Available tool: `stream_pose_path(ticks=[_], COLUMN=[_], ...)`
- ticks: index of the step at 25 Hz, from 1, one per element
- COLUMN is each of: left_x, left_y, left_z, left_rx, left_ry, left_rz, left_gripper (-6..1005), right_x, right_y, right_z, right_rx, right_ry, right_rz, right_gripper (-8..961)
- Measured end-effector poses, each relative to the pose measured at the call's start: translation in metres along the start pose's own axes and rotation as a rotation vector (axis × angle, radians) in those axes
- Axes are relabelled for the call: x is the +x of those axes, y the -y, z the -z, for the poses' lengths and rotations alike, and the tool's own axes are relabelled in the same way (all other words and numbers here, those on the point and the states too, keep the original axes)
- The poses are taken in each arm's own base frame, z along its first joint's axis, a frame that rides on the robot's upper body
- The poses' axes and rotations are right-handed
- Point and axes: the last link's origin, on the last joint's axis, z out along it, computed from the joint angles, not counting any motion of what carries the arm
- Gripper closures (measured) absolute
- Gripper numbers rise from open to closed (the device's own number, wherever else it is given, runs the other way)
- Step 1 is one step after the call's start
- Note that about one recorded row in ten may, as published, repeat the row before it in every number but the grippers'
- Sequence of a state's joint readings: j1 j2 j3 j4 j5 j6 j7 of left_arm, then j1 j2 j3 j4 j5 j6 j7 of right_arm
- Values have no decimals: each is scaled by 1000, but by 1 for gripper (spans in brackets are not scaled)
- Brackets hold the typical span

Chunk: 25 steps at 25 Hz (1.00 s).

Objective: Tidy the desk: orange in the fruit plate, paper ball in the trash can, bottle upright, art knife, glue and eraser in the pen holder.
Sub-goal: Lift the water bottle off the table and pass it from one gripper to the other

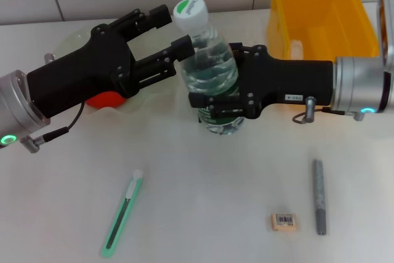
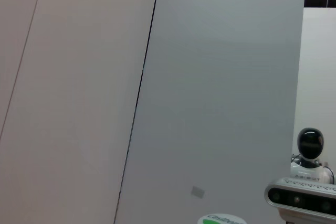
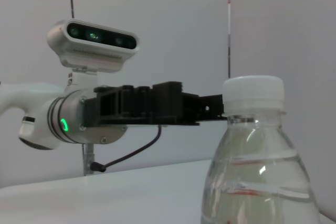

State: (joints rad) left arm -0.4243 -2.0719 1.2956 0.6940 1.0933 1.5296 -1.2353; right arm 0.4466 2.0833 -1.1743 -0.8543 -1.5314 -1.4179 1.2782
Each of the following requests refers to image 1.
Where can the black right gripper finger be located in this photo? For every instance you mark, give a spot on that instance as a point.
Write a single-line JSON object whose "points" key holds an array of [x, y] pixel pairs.
{"points": [[198, 100], [243, 53]]}

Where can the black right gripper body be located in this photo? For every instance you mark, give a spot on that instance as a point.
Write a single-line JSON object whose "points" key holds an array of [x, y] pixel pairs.
{"points": [[292, 81]]}

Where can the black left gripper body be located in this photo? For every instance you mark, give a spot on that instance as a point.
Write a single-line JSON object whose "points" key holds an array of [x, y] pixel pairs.
{"points": [[86, 72]]}

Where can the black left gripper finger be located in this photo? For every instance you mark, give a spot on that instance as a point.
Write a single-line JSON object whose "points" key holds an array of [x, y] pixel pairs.
{"points": [[160, 16], [183, 49]]}

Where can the clear green-label water bottle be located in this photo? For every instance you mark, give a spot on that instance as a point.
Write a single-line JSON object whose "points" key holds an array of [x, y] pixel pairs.
{"points": [[209, 66]]}

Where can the white paper ball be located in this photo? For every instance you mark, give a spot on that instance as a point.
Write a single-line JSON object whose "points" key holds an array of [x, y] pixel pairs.
{"points": [[296, 49]]}

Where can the red-orange knitted toy orange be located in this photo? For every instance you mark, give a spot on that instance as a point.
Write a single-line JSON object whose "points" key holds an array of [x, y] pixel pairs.
{"points": [[104, 99]]}

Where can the green glass fruit plate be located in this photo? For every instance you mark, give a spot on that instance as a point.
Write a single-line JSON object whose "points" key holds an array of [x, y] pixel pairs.
{"points": [[74, 39]]}

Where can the grey glitter pen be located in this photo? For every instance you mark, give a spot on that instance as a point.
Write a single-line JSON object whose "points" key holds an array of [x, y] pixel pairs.
{"points": [[320, 201]]}

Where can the green utility knife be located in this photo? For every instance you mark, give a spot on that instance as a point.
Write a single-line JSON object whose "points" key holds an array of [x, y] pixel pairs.
{"points": [[121, 213]]}

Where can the beige eraser with barcode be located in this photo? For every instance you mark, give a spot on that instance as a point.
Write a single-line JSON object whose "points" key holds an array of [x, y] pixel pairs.
{"points": [[283, 221]]}

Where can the yellow plastic bin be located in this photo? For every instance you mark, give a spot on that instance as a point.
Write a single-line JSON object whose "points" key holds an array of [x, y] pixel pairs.
{"points": [[307, 13]]}

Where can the silver right wrist post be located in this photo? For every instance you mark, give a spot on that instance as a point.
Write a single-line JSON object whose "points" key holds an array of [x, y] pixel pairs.
{"points": [[309, 109]]}

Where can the silver wrist post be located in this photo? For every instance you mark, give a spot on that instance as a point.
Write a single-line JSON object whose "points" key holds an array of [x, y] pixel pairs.
{"points": [[309, 109], [49, 58]]}

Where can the silver left wrist post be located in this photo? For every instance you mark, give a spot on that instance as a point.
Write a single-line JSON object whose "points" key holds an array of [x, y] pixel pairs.
{"points": [[49, 58]]}

